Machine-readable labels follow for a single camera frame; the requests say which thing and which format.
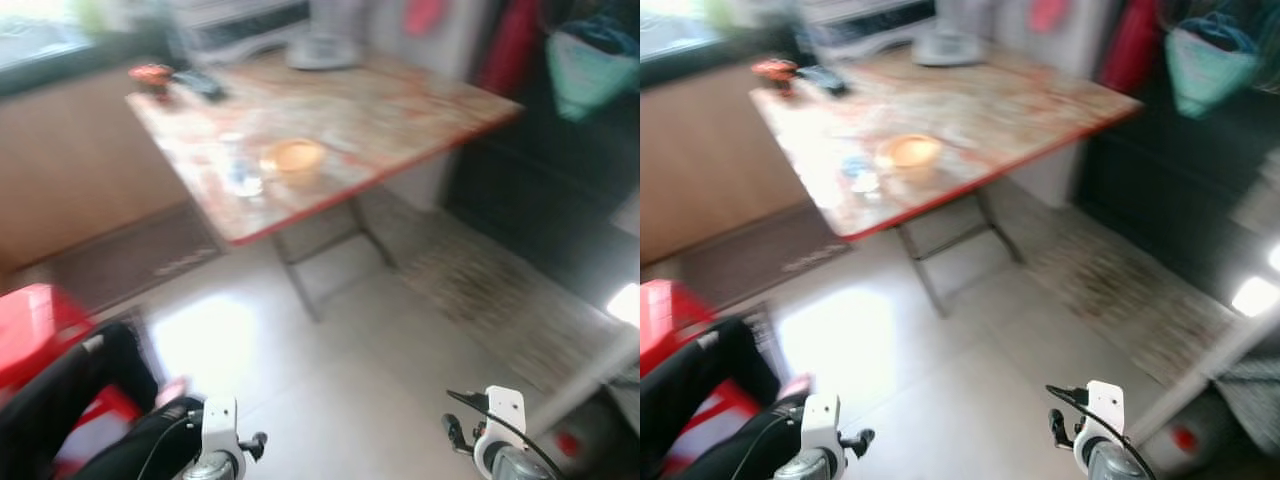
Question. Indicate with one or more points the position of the window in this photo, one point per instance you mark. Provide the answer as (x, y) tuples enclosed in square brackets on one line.
[(675, 30), (40, 35)]

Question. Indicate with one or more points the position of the teal hanging bag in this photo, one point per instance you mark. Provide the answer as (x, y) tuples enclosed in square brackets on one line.
[(590, 75), (1205, 75)]

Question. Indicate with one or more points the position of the red hanging cloth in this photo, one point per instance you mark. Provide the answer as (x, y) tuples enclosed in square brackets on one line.
[(1130, 45), (512, 45)]

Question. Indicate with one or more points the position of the brown wooden cabinet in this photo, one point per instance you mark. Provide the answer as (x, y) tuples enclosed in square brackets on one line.
[(700, 150), (70, 160)]

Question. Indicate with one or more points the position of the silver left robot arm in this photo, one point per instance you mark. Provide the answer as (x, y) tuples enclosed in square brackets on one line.
[(210, 468), (810, 466)]

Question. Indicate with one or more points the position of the black cabinet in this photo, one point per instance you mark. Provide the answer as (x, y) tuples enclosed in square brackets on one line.
[(530, 190), (1160, 180)]

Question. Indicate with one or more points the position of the red plastic stool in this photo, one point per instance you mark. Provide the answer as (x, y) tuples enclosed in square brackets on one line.
[(35, 325), (665, 320)]

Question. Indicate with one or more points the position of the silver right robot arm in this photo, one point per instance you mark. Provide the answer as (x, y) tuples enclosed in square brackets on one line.
[(1115, 462), (515, 465)]

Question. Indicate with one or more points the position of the grey fridge cover cloth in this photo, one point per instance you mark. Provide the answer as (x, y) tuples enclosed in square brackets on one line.
[(1250, 400)]

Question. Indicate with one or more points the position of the patterned floor rug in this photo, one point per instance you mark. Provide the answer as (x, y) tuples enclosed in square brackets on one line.
[(480, 285), (1110, 270)]

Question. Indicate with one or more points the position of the pink-red hanging item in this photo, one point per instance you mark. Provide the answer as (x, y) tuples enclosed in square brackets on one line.
[(1047, 13), (425, 15)]

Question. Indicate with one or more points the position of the white dish rack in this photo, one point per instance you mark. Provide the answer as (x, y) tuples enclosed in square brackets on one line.
[(865, 30), (240, 30)]

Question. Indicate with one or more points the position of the brown door mat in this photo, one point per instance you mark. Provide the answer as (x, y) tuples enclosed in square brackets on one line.
[(760, 255), (130, 260)]

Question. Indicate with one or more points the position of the orange bowl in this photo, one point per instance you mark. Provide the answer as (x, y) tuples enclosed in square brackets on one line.
[(910, 152), (295, 158)]

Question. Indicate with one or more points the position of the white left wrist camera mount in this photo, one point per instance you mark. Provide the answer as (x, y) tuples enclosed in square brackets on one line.
[(822, 420), (220, 425)]

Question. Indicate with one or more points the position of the white jug red cap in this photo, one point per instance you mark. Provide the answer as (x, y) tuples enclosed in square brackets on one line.
[(585, 440), (1195, 430)]

